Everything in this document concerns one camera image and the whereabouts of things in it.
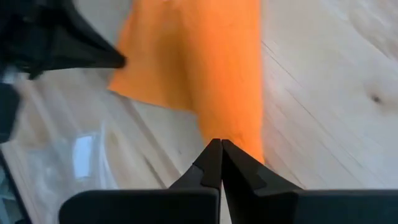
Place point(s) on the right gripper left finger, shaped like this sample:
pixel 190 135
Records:
pixel 186 205

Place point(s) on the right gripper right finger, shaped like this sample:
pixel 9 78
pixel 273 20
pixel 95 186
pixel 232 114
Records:
pixel 264 205

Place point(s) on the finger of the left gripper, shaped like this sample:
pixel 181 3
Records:
pixel 81 53

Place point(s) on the clear plastic container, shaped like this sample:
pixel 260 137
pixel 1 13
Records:
pixel 81 155

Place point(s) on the orange bandage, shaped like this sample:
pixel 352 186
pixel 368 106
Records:
pixel 202 62

